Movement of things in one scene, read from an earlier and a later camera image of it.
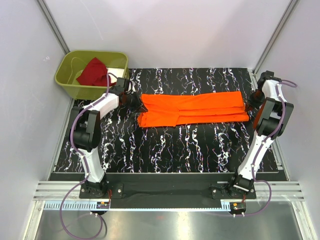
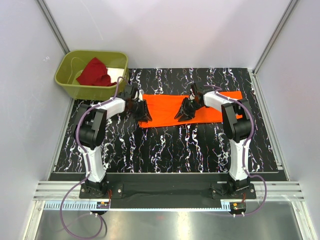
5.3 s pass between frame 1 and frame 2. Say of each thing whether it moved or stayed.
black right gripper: moved
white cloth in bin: stayed
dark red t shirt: stayed
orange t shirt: stayed
